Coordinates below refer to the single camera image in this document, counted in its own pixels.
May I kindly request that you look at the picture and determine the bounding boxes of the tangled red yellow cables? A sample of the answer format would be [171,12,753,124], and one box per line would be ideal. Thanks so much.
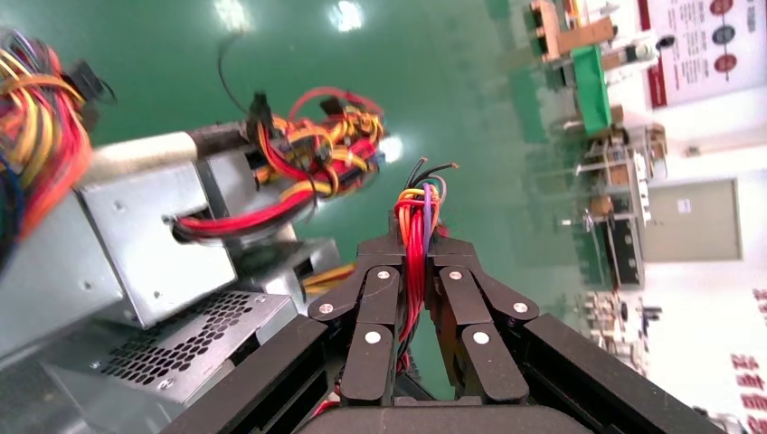
[172,90,336,244]

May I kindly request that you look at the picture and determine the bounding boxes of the long white rack pipe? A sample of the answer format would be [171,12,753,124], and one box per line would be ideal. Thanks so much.
[78,122,253,188]

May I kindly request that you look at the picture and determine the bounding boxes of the metal equipment rack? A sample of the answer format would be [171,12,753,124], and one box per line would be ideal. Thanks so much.
[574,126,669,290]

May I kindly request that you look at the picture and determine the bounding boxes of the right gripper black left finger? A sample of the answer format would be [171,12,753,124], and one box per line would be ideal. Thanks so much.
[307,235,410,403]

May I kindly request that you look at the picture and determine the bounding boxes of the grey door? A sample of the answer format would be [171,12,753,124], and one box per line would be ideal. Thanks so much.
[640,178,744,263]

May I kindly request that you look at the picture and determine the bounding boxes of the grey power supply with cables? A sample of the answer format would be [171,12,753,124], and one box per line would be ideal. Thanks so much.
[392,156,461,375]
[35,236,359,434]
[0,30,239,361]

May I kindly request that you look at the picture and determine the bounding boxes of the green plastic bin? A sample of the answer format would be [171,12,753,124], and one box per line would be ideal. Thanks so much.
[572,44,613,137]

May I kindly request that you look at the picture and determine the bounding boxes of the red yellow cable bundle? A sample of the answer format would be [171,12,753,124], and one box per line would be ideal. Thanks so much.
[317,86,386,181]

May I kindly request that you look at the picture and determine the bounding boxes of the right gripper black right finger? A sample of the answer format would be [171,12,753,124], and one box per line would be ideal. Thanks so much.
[428,237,542,405]

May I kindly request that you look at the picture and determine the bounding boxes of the white red wall poster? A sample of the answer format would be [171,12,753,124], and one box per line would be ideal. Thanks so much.
[646,0,767,110]

